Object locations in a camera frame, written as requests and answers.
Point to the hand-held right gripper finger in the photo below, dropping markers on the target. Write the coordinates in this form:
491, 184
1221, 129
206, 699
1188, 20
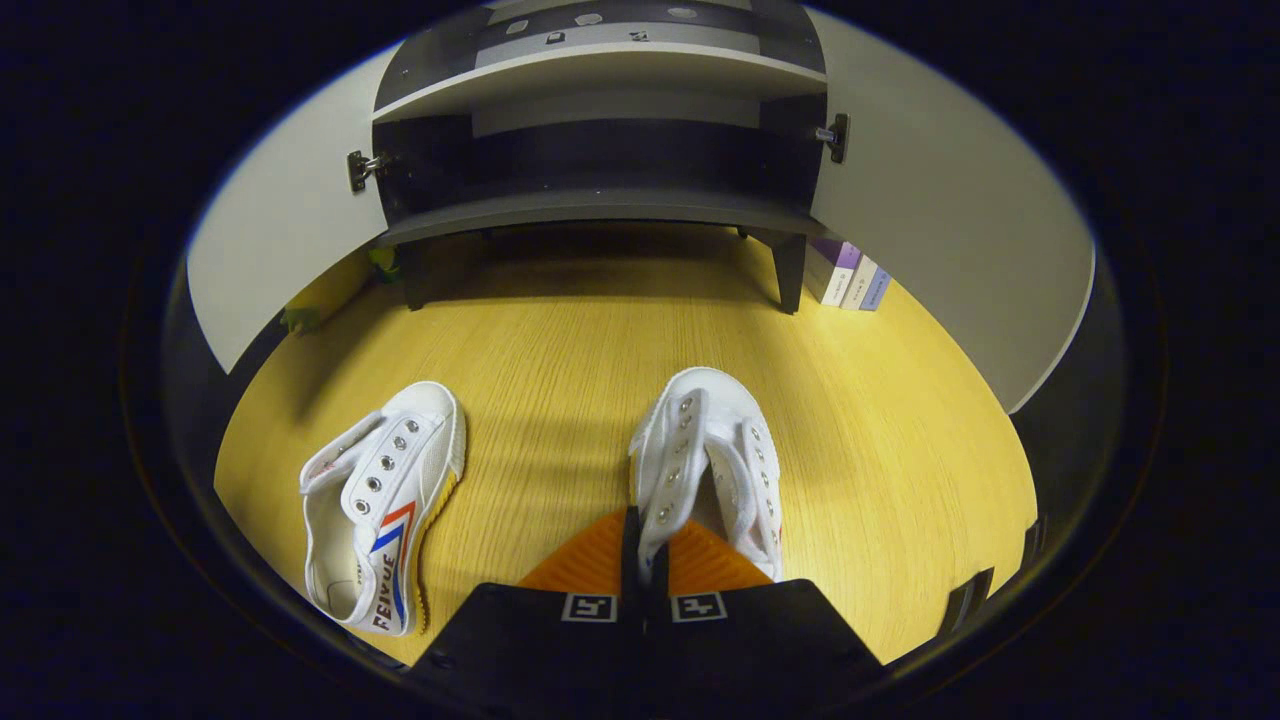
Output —
631, 575
655, 595

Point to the white canvas shoe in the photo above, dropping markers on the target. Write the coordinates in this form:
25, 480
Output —
700, 410
400, 470

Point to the cabinet door with disc stickers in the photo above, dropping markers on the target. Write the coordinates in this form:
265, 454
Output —
950, 220

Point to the cabinet door with camera sticker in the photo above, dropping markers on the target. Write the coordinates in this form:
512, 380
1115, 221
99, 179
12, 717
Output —
290, 230

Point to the white and grey shoe cabinet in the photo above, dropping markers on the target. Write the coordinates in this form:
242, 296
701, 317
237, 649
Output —
600, 75

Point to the beige and purple book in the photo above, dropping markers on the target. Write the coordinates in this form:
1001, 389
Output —
825, 280

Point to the white book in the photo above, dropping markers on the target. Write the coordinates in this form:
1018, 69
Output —
860, 285

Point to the green bottle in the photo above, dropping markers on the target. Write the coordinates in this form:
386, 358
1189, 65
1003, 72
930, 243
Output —
383, 262

